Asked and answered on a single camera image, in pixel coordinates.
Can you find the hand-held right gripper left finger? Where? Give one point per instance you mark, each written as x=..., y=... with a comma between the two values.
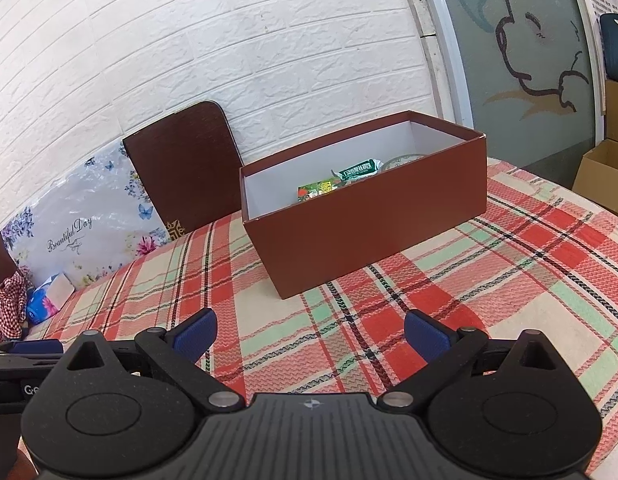
x=196, y=332

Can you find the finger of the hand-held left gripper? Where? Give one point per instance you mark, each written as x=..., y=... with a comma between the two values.
x=39, y=346

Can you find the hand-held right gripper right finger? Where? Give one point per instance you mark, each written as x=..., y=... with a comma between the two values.
x=426, y=335

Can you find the brown cardboard storage box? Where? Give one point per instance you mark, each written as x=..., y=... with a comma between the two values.
x=364, y=230

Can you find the white and teal packet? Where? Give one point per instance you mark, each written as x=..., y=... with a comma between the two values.
x=404, y=161

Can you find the small green packet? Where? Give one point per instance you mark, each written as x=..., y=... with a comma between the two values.
x=359, y=171

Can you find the large green snack packet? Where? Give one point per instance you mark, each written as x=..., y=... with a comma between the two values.
x=316, y=191

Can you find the blue tissue packet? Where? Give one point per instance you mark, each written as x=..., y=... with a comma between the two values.
x=44, y=305

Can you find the red checkered cloth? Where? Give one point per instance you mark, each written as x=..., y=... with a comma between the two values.
x=11, y=305

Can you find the red plaid blanket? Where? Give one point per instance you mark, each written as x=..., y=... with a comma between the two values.
x=489, y=285

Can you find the dark brown wooden board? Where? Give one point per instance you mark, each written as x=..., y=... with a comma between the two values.
x=0, y=260

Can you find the floral bedding package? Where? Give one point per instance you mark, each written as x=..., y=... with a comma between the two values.
x=89, y=220

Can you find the brown box lid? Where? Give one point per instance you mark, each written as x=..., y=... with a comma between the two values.
x=184, y=170

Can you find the large cardboard box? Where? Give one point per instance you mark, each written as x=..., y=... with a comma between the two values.
x=604, y=180

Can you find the frosted glass door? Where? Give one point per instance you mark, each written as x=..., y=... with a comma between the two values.
x=529, y=35

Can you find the dark blue chair back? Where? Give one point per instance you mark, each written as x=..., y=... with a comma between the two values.
x=616, y=50

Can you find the white door frame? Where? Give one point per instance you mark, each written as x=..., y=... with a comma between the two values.
x=441, y=35

